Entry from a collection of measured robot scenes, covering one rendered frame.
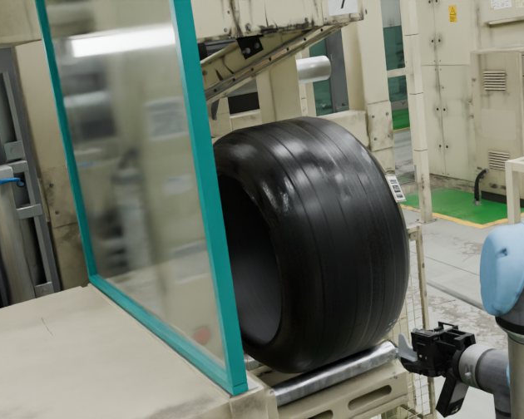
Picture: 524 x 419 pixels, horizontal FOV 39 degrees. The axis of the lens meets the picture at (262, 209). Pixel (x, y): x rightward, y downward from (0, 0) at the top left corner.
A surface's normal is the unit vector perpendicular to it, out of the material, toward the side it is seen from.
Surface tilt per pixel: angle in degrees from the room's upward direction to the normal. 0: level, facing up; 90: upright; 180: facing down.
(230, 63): 90
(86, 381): 0
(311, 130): 20
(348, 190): 57
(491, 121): 90
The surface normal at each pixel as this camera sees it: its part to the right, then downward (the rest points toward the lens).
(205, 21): 0.49, 0.15
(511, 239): -0.19, -0.69
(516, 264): -0.16, -0.24
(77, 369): -0.13, -0.96
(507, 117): -0.90, 0.22
